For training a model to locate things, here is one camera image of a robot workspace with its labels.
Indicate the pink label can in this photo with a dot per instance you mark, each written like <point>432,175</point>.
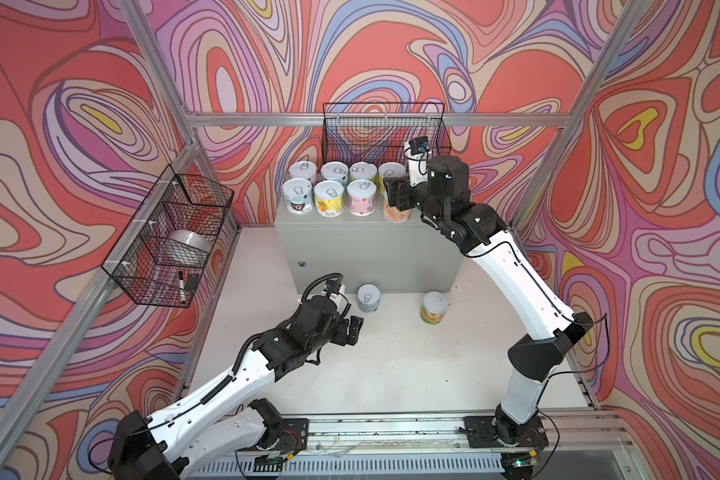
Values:
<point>362,197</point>
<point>306,170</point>

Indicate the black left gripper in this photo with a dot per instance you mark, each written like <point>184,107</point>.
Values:
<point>352,337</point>

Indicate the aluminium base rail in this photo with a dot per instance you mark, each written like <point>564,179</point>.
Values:
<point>565,444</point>

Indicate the yellow label can front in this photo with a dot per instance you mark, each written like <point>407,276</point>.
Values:
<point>329,198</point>

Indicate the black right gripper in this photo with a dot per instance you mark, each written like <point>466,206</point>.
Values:
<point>398,190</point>

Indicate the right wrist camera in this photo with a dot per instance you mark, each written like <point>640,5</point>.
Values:
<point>417,153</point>

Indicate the orange label can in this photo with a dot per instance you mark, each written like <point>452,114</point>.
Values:
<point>393,214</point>

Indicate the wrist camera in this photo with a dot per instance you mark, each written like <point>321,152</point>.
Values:
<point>417,153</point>
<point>332,286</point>

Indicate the black wire basket back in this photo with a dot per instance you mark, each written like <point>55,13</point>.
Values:
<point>378,132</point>

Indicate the black wire basket left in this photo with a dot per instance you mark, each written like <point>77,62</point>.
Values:
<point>145,266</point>

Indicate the blue label can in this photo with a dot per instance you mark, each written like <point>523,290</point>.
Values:
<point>368,298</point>

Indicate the silver tape roll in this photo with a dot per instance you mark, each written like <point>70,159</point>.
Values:
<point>191,239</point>

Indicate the black wire basket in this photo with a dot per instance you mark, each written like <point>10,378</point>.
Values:
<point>378,132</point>
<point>145,266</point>

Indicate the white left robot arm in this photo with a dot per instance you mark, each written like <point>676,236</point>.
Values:
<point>228,414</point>

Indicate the yellow green label can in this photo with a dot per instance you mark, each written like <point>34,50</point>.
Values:
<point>434,305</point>

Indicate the brown label can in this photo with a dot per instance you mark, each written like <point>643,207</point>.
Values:
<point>298,196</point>
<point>336,171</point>

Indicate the grey metal cabinet box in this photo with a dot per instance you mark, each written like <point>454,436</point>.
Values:
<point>408,257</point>

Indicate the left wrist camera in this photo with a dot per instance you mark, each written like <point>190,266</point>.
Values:
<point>332,286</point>

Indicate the black marker pen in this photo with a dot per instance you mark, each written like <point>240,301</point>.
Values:
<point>181,288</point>

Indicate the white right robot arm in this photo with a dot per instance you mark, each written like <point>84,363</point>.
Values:
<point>552,327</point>

